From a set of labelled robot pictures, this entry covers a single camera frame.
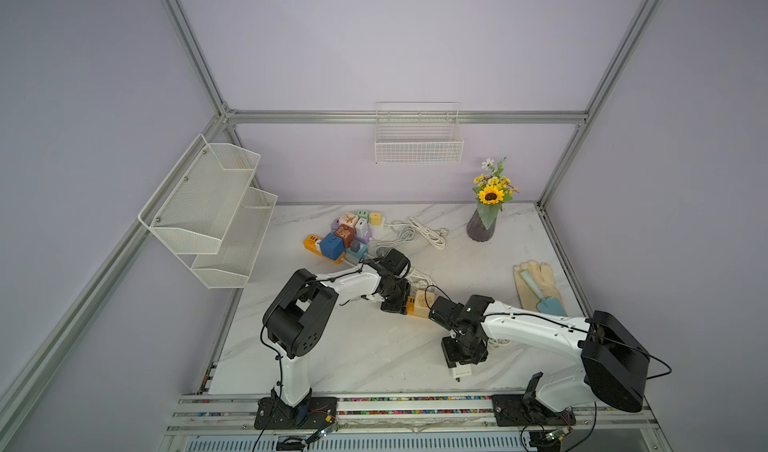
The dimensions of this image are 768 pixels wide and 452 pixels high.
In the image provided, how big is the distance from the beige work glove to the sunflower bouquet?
0.26 meters

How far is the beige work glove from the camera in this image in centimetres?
95

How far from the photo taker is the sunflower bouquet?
2.95ft
